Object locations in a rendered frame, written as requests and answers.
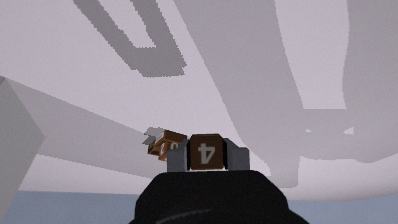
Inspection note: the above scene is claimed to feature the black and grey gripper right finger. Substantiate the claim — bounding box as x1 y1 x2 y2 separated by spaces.
223 138 250 171

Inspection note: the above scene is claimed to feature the brown wooden tray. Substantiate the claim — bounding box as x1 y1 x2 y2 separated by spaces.
147 130 187 156

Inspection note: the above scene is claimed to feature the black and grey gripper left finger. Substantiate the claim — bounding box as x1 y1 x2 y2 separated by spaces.
167 139 191 172

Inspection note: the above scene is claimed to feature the brown cube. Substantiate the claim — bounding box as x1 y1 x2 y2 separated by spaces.
190 134 224 170
158 141 180 162

